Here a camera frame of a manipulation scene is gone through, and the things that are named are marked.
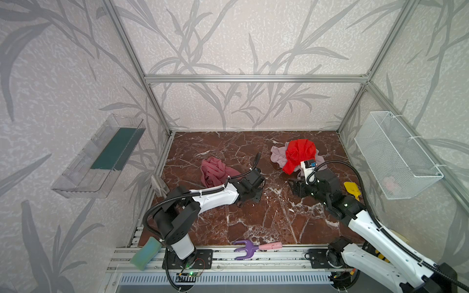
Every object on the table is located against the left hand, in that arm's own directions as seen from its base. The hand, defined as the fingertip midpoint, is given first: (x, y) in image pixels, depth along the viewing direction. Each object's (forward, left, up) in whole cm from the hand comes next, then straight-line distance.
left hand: (260, 188), depth 89 cm
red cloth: (+21, -21, +3) cm, 30 cm away
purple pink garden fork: (-25, +4, -3) cm, 26 cm away
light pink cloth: (+21, -12, -4) cm, 24 cm away
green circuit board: (-34, +28, -5) cm, 45 cm away
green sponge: (-28, +47, -3) cm, 55 cm away
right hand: (+1, -15, +13) cm, 20 cm away
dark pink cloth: (+10, +24, -2) cm, 26 cm away
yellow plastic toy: (+2, -49, -4) cm, 49 cm away
